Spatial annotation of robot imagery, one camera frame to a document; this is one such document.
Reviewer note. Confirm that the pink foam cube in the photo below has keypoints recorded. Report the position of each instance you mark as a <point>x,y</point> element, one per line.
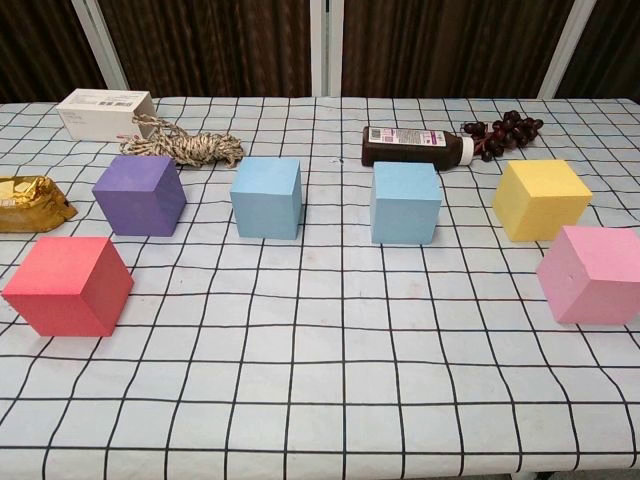
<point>590,280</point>

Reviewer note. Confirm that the purple foam cube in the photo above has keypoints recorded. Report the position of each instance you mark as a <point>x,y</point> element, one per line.
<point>135,200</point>

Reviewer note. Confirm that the white cardboard box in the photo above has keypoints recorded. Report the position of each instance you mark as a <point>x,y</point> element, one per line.
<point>100,115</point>

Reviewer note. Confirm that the dark brown curtain panel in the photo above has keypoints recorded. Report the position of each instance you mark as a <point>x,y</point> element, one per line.
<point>35,50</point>
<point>440,45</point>
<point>615,45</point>
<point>210,45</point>

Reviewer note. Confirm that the dark red grape bunch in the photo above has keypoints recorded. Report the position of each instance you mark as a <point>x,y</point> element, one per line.
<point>515,130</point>

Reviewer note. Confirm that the gold snack package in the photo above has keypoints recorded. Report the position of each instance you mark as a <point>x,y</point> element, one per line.
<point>30,205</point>

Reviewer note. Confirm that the white partition frame post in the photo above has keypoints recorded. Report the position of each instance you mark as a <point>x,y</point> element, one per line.
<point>325,50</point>
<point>100,50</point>
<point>565,55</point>

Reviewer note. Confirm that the yellow foam cube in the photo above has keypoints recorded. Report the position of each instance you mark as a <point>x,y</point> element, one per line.
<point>535,200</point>

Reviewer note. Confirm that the light blue foam cube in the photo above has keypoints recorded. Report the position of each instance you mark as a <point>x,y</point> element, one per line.
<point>405,210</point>
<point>265,200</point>

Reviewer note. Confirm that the dark brown labelled bottle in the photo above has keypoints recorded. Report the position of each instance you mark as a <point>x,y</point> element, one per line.
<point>410,150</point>

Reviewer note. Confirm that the red foam cube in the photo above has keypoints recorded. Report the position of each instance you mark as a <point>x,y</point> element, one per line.
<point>60,285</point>

